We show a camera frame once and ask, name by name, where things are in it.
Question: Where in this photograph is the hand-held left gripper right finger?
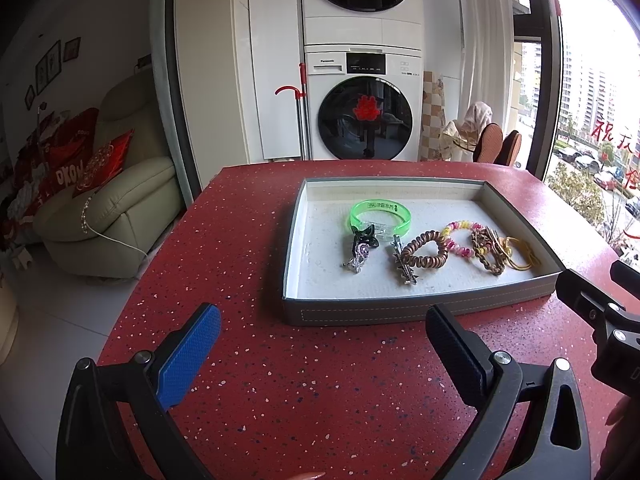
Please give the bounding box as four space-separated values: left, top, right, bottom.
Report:
425 303 593 480

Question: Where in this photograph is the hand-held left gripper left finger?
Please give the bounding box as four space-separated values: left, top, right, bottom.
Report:
55 302 222 480

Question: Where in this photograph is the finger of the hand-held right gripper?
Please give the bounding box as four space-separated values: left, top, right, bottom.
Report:
610 260 640 293
555 269 613 333

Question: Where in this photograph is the yellow cord hair tie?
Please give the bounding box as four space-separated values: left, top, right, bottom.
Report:
500 236 543 273

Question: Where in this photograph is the brown spiral hair tie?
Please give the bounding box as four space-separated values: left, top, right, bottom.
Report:
400 230 448 272

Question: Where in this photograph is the silver metal hair clip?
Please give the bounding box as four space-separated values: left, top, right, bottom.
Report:
390 237 420 286

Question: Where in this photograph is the gold brown chain bracelet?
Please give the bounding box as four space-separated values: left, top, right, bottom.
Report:
470 227 508 276

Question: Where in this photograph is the pink yellow beaded bracelet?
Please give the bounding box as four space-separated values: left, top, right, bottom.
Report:
440 219 483 260

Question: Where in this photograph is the black claw hair clip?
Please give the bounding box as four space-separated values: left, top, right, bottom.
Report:
350 225 383 256

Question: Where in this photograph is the grey jewelry tray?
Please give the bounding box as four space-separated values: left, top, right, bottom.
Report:
282 177 566 328

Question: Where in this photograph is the person's right hand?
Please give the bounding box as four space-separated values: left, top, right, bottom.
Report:
594 389 640 480

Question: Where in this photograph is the green translucent bangle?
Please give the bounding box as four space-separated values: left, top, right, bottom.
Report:
347 200 413 238

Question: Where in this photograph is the brown chair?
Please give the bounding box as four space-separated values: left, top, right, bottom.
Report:
495 130 522 167
474 122 503 165

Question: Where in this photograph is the beige leather sofa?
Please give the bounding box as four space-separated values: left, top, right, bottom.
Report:
32 67 181 281

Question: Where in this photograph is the cream cloth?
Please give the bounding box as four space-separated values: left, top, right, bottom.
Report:
441 119 478 153

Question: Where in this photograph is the beige towel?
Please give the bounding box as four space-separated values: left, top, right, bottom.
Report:
462 101 493 136

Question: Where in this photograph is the red patterned cushion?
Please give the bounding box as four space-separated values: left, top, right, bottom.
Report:
72 129 136 200

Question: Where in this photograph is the checkered panel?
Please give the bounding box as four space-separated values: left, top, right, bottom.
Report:
420 71 446 162

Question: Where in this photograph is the red printed pillow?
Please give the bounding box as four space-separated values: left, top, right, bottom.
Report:
42 107 101 196

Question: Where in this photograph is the white curtain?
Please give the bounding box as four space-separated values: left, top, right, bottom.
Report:
457 0 516 161

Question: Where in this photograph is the white washing machine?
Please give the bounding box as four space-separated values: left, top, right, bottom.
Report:
302 45 426 162

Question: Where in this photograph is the white tall cabinet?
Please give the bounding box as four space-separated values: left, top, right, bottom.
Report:
247 0 306 161

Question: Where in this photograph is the white dryer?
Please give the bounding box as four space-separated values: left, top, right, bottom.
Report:
300 0 423 51

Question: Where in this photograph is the white cable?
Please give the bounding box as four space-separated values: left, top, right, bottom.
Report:
80 195 151 261

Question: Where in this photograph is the dark window frame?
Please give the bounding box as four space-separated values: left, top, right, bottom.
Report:
520 0 563 181

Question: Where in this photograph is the red handled mop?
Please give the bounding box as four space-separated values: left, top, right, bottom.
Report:
274 62 308 161

